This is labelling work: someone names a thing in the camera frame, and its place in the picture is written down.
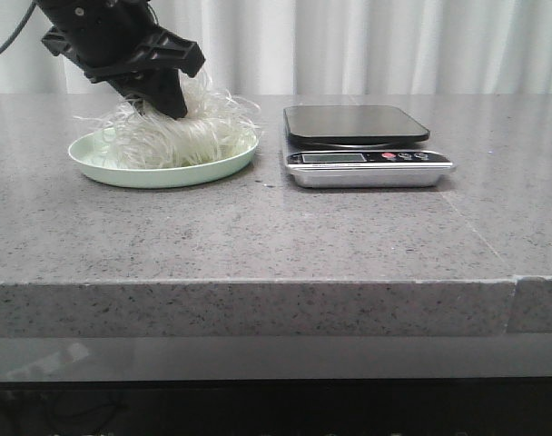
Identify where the pale green round plate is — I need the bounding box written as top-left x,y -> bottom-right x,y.
68,129 -> 259,189

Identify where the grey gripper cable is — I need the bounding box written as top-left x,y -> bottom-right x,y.
0,0 -> 36,64

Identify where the white pleated curtain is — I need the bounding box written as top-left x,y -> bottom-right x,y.
0,0 -> 552,96

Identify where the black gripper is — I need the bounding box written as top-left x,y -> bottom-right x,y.
34,1 -> 205,119

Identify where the white vermicelli noodle bundle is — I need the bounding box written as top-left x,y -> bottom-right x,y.
90,71 -> 261,170

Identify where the black silver kitchen scale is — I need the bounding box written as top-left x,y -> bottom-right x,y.
282,105 -> 455,188

